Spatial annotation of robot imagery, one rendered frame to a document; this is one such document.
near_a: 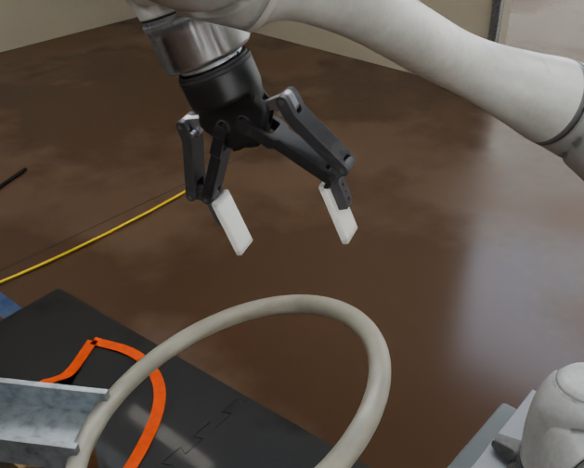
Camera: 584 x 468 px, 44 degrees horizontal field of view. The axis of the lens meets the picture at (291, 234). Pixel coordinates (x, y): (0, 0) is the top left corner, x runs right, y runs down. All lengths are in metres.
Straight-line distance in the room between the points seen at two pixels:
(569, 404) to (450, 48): 0.72
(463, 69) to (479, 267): 2.87
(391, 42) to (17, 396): 0.87
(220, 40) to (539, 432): 0.90
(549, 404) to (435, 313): 2.00
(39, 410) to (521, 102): 0.86
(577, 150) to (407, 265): 2.71
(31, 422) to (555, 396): 0.84
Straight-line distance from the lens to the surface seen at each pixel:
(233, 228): 0.80
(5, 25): 6.95
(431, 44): 0.68
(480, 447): 1.62
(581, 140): 0.87
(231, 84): 0.68
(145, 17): 0.68
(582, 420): 1.27
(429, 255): 3.63
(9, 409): 1.27
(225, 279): 3.41
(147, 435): 2.70
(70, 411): 1.23
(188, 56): 0.67
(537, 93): 0.83
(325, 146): 0.69
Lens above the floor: 1.97
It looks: 32 degrees down
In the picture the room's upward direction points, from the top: straight up
